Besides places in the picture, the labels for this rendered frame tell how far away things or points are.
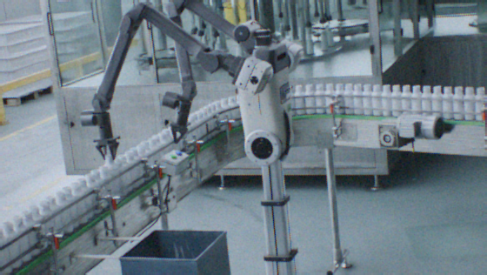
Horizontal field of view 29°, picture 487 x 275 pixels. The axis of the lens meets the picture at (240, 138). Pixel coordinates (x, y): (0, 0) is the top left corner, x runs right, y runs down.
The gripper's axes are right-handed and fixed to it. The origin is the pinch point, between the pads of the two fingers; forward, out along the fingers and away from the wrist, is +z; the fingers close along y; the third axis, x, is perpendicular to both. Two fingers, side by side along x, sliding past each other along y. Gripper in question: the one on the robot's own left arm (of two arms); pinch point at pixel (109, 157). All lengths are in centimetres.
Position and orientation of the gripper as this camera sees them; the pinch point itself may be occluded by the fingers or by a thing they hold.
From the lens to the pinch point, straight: 399.2
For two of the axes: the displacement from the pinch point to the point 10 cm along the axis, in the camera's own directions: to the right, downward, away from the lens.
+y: 9.4, -0.3, -3.5
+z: 1.1, 9.7, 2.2
